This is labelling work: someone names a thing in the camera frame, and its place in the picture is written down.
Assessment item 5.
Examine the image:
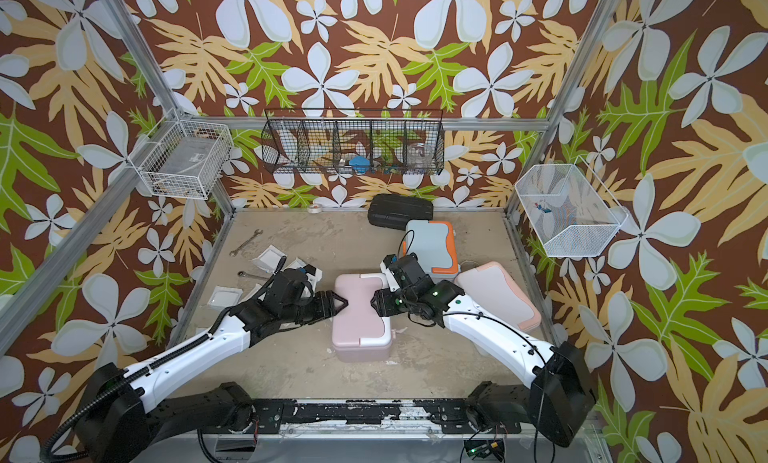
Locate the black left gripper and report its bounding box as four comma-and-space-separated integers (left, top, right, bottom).
282, 289, 352, 325

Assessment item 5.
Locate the pink medicine chest box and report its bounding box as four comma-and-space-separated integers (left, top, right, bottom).
331, 273, 393, 363

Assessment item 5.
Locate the white gauze packet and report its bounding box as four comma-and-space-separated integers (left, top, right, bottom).
285, 258, 307, 270
207, 286, 243, 309
251, 245, 286, 273

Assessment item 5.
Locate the grey box orange handle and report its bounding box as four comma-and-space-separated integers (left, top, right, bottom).
401, 220, 459, 281

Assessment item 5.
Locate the white and salmon first aid box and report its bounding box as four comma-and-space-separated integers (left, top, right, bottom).
451, 262, 542, 342

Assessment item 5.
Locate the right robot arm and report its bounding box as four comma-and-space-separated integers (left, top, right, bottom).
371, 254, 597, 447

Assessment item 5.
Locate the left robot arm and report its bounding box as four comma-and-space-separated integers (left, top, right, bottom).
40, 265, 349, 462

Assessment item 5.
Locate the silver open-end wrench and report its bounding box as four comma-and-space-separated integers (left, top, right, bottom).
229, 228, 263, 257

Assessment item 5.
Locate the black hard case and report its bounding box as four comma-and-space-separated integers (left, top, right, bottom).
367, 194, 434, 230

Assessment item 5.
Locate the silver ratchet wrench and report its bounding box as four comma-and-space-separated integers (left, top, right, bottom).
237, 271, 270, 281

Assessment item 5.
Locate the blue item in black basket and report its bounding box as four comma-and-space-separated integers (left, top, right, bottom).
349, 155, 371, 175

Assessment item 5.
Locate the white mesh basket right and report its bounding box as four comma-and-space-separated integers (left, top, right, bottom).
515, 160, 629, 259

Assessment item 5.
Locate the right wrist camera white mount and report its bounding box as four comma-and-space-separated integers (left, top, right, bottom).
380, 254, 403, 293

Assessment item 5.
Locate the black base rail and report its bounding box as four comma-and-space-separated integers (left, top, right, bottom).
251, 398, 499, 435

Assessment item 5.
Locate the black wire basket rear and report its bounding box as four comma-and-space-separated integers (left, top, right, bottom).
260, 108, 446, 175

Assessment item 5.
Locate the white wire basket left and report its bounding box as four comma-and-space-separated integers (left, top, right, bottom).
135, 119, 233, 200

